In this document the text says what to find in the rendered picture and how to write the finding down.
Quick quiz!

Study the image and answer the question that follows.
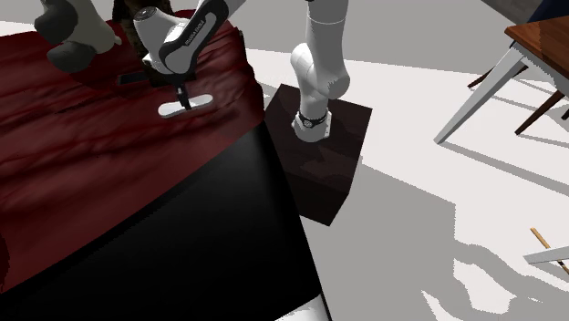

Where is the blue chair with brown legs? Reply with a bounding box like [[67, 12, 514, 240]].
[[466, 0, 569, 136]]

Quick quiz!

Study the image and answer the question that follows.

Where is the grey and white plush toy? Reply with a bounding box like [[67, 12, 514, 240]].
[[33, 0, 123, 75]]

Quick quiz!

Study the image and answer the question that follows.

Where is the pale grey flat bar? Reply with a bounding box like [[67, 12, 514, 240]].
[[522, 245, 569, 266]]

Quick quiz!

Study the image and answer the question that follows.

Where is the white flat oval object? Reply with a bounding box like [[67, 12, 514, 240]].
[[158, 93, 214, 119]]

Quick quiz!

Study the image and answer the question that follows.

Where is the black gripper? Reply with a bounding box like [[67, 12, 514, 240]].
[[149, 69, 197, 112]]

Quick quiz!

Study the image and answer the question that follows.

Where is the wooden table with white legs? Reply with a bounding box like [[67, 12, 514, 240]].
[[433, 15, 569, 146]]

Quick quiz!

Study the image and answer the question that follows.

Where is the dark robot stand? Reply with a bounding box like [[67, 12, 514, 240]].
[[264, 82, 374, 227]]

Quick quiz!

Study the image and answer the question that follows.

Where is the wooden stick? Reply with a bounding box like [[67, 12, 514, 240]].
[[529, 226, 569, 275]]

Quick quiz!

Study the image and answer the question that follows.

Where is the black phone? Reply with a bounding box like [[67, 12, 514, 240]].
[[117, 71, 150, 87]]

